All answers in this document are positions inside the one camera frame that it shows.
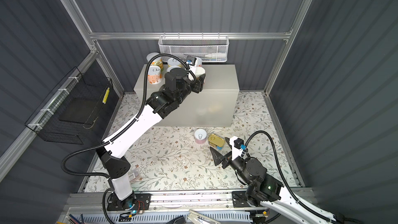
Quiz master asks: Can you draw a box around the small clear plastic box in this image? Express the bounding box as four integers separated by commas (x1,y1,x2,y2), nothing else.
129,168,142,183

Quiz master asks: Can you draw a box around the yellow tag on basket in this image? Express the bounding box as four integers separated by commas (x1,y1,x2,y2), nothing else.
102,87,110,104

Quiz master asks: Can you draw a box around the blue grey label can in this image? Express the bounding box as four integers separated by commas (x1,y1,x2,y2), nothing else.
166,65,180,73

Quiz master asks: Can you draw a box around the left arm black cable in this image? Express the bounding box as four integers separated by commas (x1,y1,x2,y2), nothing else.
60,53,198,179

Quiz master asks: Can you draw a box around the white wire mesh basket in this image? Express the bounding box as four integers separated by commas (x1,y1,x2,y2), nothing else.
158,36,230,63

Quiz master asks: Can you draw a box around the orange can plain lid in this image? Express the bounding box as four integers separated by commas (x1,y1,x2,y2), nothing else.
188,66,206,82

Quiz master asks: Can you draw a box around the orange peach label can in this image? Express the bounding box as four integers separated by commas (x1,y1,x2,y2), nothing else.
147,65,163,85

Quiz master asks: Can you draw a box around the yellow label can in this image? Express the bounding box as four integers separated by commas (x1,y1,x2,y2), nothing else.
167,58,182,67

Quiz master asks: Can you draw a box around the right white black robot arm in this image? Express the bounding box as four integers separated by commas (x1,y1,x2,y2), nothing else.
209,136,339,224

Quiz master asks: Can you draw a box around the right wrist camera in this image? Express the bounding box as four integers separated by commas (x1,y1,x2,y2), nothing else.
231,136,250,161

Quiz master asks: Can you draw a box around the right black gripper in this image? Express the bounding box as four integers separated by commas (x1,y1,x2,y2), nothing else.
211,137,252,186

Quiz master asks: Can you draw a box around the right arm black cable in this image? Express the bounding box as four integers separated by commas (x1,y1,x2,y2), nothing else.
244,130,364,224

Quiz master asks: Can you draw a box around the green orange label can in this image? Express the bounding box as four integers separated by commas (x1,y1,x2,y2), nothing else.
146,52,164,72

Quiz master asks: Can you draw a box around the pink label can back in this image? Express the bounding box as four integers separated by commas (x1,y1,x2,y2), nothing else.
194,129,207,145

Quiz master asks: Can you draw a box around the grey metal cabinet box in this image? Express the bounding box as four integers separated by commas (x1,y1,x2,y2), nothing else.
133,64,240,128

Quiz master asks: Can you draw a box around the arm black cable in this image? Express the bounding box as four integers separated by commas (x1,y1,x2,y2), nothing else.
244,130,364,224
60,53,198,179

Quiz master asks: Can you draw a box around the black wire wall basket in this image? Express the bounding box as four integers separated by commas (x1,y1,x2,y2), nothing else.
25,69,118,145

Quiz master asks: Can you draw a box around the pink label can front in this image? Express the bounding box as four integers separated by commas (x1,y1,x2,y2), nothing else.
194,58,203,67

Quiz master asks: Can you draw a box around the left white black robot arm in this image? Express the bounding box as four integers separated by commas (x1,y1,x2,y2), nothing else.
96,68,206,202

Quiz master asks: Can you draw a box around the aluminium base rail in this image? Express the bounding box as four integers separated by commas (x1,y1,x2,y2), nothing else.
66,189,315,214

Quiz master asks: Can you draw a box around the gold sardine tin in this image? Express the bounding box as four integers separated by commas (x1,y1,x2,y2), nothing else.
208,134,225,150

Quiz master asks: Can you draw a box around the pink label can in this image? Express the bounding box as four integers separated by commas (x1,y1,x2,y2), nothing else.
194,129,207,145
194,58,203,67

